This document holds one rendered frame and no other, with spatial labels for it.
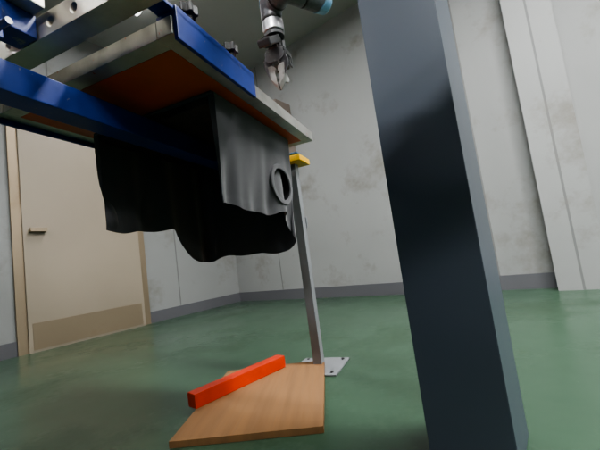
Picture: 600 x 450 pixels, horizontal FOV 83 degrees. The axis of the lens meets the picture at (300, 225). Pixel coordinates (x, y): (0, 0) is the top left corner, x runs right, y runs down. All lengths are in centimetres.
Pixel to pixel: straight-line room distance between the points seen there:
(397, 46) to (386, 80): 8
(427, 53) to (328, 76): 335
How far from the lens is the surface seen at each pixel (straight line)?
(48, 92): 89
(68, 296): 381
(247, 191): 101
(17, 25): 92
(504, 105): 345
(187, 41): 80
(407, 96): 90
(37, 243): 377
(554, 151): 317
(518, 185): 331
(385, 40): 98
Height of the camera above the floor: 49
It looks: 5 degrees up
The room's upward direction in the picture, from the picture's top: 8 degrees counter-clockwise
